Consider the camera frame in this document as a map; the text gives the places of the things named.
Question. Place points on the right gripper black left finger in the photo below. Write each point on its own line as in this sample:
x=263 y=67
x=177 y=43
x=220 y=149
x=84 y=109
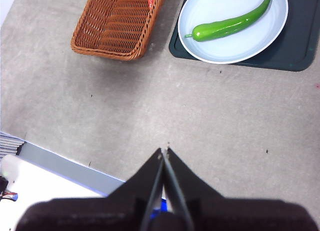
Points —
x=100 y=213

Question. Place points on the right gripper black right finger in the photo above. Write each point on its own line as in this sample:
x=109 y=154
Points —
x=237 y=213

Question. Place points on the blue round plate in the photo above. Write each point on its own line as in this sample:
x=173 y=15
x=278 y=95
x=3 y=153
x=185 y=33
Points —
x=225 y=51

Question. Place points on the long green pepper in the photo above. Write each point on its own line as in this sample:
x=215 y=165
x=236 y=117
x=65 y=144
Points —
x=225 y=27

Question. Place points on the small blue object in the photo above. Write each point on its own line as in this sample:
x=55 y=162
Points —
x=162 y=206

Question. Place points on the grey ribbed panel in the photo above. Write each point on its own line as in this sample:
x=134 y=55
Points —
x=8 y=144

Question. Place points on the black rectangular tray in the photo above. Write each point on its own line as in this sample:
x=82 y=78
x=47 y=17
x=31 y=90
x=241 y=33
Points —
x=296 y=41

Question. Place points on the brown wicker basket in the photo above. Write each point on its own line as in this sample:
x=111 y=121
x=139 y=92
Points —
x=112 y=26

